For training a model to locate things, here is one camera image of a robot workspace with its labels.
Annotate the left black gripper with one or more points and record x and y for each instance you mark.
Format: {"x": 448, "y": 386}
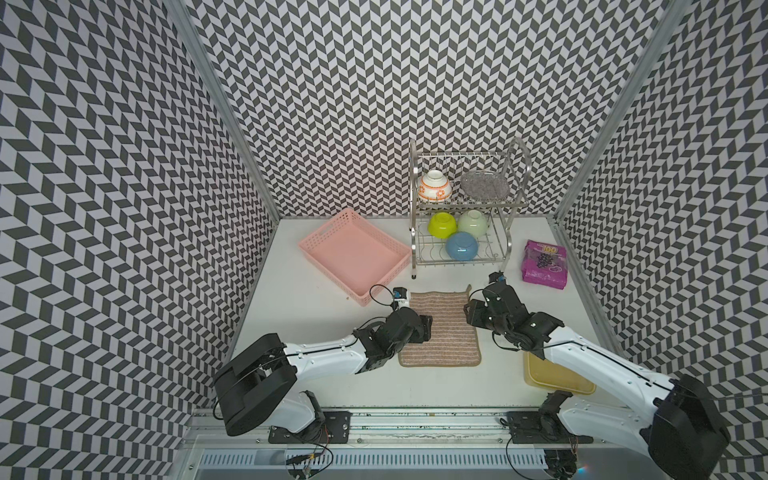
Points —
{"x": 422, "y": 331}

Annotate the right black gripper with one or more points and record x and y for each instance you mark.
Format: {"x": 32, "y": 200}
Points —
{"x": 474, "y": 313}

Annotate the striped brown square dishcloth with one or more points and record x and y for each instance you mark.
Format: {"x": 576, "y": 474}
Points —
{"x": 453, "y": 342}

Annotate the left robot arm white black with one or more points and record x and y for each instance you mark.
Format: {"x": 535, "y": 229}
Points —
{"x": 263, "y": 384}

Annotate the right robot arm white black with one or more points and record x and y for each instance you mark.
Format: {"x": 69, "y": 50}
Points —
{"x": 674, "y": 422}

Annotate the purple snack packet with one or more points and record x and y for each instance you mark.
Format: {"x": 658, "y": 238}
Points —
{"x": 545, "y": 264}

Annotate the blue bowl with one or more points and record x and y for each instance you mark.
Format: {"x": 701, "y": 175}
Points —
{"x": 462, "y": 246}

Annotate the pink plastic basket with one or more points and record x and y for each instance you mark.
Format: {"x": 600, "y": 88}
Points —
{"x": 355, "y": 254}

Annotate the pale green bowl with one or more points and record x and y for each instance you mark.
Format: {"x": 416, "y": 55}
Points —
{"x": 473, "y": 222}

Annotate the lime green bowl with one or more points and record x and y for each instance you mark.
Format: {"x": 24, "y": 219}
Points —
{"x": 442, "y": 225}

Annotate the metal two-tier dish rack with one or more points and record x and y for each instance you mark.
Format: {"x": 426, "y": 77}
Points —
{"x": 495, "y": 248}

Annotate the grey speckled plate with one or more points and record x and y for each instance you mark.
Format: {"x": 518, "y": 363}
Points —
{"x": 485, "y": 186}

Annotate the white orange patterned bowl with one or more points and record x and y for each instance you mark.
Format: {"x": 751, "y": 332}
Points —
{"x": 434, "y": 186}

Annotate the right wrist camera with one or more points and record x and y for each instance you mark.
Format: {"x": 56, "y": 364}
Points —
{"x": 496, "y": 277}

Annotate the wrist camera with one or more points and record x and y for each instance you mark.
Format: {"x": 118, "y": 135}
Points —
{"x": 401, "y": 297}
{"x": 496, "y": 277}

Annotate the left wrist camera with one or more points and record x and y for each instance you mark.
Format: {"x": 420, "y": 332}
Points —
{"x": 401, "y": 297}

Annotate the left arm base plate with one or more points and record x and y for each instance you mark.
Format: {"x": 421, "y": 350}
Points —
{"x": 334, "y": 429}

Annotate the aluminium front rail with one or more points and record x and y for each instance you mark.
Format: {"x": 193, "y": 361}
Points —
{"x": 420, "y": 429}

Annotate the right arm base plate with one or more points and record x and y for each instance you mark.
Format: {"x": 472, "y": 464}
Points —
{"x": 532, "y": 427}

